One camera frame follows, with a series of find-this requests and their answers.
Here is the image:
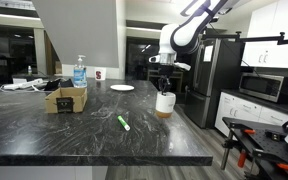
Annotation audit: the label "white paper on refrigerator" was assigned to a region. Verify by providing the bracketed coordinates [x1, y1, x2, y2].
[203, 44, 214, 63]

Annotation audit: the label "clear hand sanitizer bottle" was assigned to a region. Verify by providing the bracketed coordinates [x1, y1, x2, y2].
[73, 54, 88, 89]

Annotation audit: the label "open cardboard box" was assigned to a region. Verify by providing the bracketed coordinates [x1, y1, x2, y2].
[44, 86, 88, 114]

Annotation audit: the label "white mug with brown base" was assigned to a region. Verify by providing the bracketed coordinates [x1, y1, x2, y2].
[155, 91, 177, 119]

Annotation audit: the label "stainless steel refrigerator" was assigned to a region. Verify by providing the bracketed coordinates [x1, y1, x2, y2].
[183, 37, 246, 130]

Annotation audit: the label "white lower kitchen cabinets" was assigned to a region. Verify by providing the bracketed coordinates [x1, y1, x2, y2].
[214, 91, 288, 138]

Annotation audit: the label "black cart table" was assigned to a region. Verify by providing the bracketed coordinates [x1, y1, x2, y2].
[220, 116, 288, 180]

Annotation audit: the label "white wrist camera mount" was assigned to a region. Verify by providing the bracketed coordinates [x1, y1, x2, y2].
[148, 54, 192, 72]

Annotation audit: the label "black perforated breadboard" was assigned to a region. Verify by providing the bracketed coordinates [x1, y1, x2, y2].
[240, 128, 288, 174]

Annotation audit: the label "black block on breadboard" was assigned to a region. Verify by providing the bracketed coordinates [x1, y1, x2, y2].
[265, 129, 288, 142]

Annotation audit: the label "white mug with red letter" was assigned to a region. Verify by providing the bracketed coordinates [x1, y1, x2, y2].
[94, 67, 107, 81]

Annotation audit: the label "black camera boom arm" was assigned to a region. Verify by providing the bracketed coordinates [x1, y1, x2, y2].
[202, 31, 288, 46]

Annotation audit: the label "wooden chair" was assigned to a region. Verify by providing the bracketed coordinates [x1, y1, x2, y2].
[147, 69, 184, 94]

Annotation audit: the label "black pouch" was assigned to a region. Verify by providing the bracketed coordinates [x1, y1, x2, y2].
[43, 77, 74, 92]

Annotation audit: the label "stainless steel microwave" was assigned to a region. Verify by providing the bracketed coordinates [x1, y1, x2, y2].
[238, 72, 285, 103]

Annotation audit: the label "orange bar clamp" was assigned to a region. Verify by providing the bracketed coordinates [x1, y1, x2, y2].
[237, 150, 248, 169]
[243, 128, 257, 136]
[276, 162, 288, 173]

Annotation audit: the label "white kitchen cabinets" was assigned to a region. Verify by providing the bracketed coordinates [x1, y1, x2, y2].
[214, 91, 288, 138]
[242, 0, 288, 70]

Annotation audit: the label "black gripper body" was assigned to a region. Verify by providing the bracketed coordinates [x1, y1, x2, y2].
[157, 64, 174, 79]

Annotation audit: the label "white plate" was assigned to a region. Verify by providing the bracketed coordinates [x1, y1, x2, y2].
[109, 84, 136, 92]

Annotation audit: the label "white power strip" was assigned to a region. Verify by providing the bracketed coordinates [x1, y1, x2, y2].
[2, 78, 44, 92]

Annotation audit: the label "white upper kitchen cabinets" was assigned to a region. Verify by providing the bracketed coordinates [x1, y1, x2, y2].
[242, 0, 288, 70]

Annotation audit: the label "green marker pen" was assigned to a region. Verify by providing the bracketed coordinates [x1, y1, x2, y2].
[117, 115, 131, 132]

